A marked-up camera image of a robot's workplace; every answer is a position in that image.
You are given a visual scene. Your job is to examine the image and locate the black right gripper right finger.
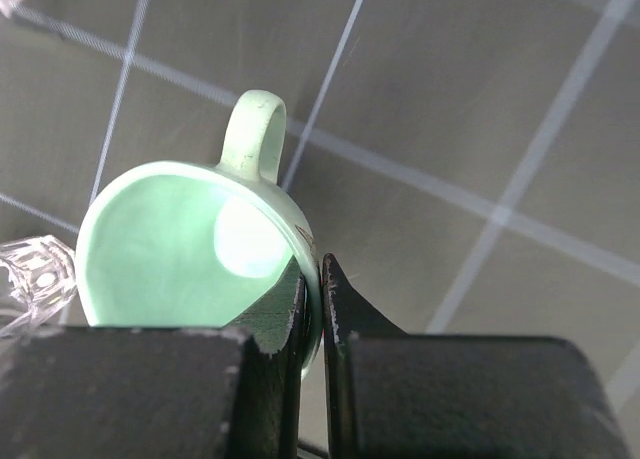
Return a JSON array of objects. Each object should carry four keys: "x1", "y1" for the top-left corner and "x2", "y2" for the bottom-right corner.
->
[{"x1": 322, "y1": 254, "x2": 631, "y2": 458}]

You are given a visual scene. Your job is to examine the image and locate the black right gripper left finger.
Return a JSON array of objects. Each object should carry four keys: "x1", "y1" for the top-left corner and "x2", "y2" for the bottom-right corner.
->
[{"x1": 1, "y1": 262, "x2": 306, "y2": 458}]

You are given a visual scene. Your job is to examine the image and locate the small clear glass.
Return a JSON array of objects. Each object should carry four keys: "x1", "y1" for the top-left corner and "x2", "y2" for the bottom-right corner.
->
[{"x1": 1, "y1": 235, "x2": 77, "y2": 340}]

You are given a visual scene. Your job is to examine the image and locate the mint green mug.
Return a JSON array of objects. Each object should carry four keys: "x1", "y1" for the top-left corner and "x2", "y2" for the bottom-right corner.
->
[{"x1": 75, "y1": 90, "x2": 322, "y2": 368}]

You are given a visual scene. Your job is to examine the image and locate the black grid mat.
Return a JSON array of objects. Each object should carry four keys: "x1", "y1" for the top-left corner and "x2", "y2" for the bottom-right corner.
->
[{"x1": 1, "y1": 0, "x2": 639, "y2": 427}]

